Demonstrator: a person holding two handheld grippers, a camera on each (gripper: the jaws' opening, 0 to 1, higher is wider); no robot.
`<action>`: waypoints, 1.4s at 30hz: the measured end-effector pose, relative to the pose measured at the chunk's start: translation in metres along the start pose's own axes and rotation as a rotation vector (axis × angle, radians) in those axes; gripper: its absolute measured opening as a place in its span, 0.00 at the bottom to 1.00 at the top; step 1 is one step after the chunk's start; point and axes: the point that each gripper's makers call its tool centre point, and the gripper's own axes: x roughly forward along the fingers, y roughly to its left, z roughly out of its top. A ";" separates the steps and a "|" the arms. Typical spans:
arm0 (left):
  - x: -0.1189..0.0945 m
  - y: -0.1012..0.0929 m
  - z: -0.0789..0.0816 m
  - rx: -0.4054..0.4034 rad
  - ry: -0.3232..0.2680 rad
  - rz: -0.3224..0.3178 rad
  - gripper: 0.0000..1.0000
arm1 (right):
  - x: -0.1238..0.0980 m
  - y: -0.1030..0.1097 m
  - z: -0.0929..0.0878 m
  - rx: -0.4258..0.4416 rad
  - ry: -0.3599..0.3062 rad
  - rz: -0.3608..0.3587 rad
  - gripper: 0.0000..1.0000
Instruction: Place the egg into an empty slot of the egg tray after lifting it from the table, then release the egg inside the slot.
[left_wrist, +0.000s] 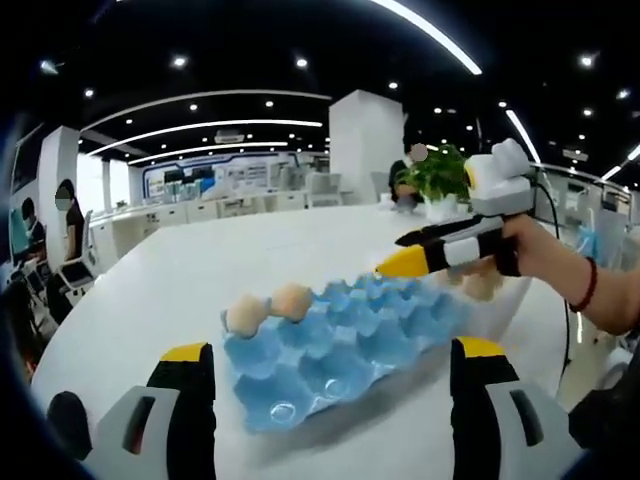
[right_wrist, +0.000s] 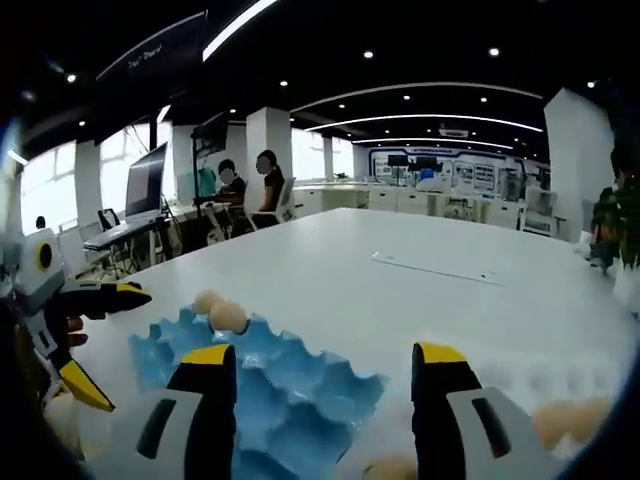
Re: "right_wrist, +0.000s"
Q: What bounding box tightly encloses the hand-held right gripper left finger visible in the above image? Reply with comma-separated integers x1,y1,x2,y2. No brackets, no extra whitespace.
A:
134,343,239,480

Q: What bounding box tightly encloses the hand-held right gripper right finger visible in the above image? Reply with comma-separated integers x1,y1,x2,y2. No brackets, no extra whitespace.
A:
410,341,556,480

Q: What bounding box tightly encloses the brown hen egg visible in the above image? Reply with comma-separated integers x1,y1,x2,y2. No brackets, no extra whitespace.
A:
208,299,249,335
193,288,224,316

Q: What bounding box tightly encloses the white foam egg tray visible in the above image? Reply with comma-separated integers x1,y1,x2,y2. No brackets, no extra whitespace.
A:
344,319,631,480

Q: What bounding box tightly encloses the blue egg tray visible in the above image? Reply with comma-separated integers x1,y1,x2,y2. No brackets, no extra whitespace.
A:
128,305,390,480

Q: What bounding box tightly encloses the group of brown eggs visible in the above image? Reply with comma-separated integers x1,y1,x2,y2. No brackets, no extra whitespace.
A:
363,398,611,480

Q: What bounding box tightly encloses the person's left hand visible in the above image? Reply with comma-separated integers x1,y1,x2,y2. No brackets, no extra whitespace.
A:
62,315,90,350

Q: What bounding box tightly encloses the person's leg in beige trousers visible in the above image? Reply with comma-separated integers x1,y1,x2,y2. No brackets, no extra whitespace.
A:
42,394,84,461

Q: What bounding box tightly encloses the dark office desk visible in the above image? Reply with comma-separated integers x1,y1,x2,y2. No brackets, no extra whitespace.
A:
82,218,176,281

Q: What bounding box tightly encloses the grey computer monitor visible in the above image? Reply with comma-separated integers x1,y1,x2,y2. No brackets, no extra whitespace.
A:
123,141,169,224

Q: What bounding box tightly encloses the black monitor on stand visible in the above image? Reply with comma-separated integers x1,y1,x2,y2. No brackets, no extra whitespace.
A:
192,112,231,216

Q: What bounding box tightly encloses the white table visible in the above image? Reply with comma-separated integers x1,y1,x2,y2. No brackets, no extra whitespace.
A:
64,207,640,480

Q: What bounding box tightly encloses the black hanging sign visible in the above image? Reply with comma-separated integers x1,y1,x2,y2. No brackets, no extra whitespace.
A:
94,9,211,121

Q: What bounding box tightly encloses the white mesh office chair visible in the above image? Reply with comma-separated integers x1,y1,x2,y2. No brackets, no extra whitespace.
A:
519,184,560,235

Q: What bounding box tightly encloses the row of white counters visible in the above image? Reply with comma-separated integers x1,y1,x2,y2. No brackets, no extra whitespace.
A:
294,180,556,234

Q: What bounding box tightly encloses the green plant in white pot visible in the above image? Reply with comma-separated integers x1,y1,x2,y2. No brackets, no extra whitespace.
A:
582,182,640,319

